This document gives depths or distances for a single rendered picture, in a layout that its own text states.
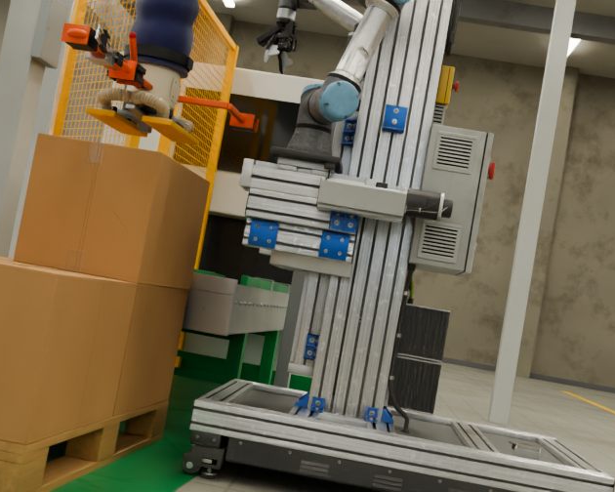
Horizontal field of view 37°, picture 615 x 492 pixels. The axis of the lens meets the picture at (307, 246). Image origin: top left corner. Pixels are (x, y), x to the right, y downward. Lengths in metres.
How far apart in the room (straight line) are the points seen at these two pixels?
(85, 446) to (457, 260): 1.30
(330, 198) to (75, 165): 0.78
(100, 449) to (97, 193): 0.75
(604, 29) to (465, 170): 9.12
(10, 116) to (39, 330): 2.39
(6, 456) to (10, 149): 2.42
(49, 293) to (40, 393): 0.24
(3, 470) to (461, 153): 1.71
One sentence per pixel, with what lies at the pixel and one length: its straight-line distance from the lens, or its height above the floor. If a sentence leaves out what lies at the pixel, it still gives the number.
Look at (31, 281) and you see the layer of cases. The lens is 2.21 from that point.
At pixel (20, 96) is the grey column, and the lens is 4.48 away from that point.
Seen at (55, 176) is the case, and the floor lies 0.82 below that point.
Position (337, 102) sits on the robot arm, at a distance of 2.79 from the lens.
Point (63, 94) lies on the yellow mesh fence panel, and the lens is 5.01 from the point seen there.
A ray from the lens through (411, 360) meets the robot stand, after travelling 3.11.
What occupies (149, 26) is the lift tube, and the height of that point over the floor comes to 1.37.
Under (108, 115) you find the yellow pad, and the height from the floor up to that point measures 1.05.
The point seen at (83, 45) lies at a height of 1.15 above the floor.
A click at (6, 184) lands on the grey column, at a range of 4.43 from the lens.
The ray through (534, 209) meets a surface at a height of 1.43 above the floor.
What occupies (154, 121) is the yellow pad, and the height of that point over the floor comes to 1.06.
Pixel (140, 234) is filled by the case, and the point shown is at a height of 0.69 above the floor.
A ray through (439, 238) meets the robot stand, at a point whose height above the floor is 0.86.
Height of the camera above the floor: 0.59
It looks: 3 degrees up
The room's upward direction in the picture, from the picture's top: 10 degrees clockwise
